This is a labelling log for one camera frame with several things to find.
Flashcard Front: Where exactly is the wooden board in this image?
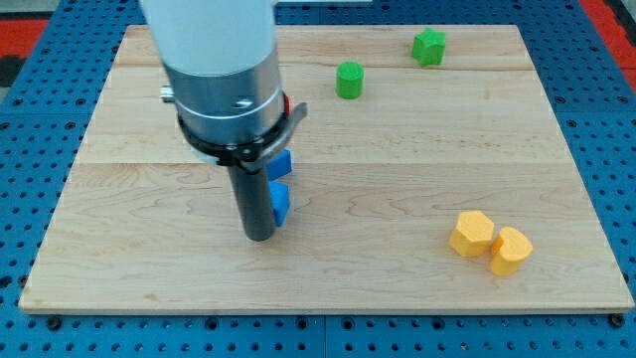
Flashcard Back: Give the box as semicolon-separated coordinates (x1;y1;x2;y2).
19;25;634;315

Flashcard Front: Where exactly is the green cylinder block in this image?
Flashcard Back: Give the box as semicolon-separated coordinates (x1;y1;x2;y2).
336;62;365;99

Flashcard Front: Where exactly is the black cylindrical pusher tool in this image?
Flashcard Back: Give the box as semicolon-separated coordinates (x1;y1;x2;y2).
228;166;276;242

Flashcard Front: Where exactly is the blue pentagon block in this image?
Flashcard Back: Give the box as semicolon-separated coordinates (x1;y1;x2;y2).
269;181;290;227

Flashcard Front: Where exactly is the blue cube block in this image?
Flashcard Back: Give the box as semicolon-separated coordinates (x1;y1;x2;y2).
266;149;293;181

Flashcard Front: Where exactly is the yellow hexagon block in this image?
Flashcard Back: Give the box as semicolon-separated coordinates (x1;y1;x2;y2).
448;211;495;257

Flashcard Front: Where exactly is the green star block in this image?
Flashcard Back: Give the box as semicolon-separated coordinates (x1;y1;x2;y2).
411;28;446;67

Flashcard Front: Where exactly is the yellow heart block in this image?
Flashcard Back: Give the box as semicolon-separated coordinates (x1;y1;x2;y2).
490;227;534;276

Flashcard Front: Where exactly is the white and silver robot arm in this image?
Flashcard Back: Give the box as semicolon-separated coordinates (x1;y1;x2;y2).
140;0;308;173

